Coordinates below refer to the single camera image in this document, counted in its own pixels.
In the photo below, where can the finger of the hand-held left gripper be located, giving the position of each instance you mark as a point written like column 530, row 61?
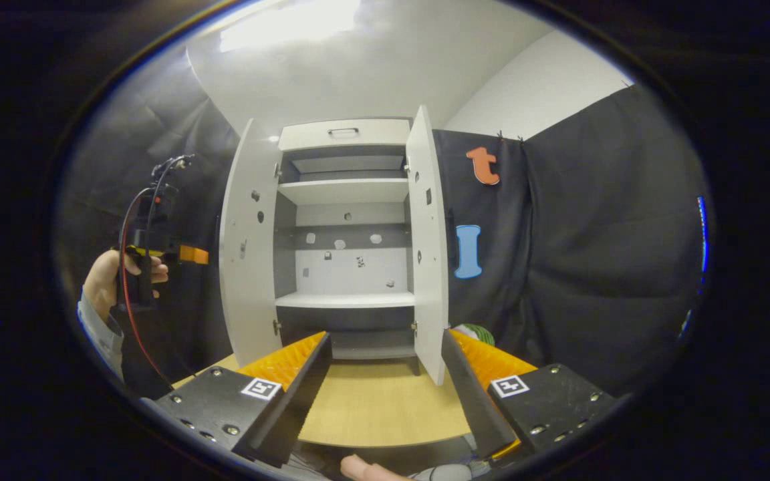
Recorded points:
column 193, row 254

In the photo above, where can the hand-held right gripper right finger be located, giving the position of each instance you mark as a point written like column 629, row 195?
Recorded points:
column 475, row 401

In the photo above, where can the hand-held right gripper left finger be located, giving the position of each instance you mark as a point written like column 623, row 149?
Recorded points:
column 291, row 407

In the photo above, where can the beige cabinet door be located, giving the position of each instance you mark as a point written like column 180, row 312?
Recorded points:
column 251, row 280
column 428, row 267

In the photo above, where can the beige double-door shoe cabinet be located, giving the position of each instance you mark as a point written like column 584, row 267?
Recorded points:
column 348, row 274

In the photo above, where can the beige cabinet drawer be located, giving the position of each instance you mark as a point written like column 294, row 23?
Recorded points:
column 371, row 133

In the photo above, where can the watermelon slice toy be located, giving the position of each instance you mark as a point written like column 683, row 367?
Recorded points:
column 478, row 334

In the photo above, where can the black backdrop cloth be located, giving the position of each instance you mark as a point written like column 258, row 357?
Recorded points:
column 592, row 267

